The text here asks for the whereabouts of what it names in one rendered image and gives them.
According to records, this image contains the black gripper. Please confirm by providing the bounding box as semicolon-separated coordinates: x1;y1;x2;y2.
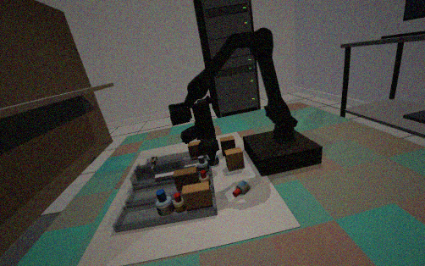
195;117;219;162

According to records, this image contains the white jar with blue lid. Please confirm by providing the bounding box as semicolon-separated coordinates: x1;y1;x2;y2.
155;189;176;216

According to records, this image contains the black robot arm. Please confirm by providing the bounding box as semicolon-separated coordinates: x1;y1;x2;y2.
168;27;298;144

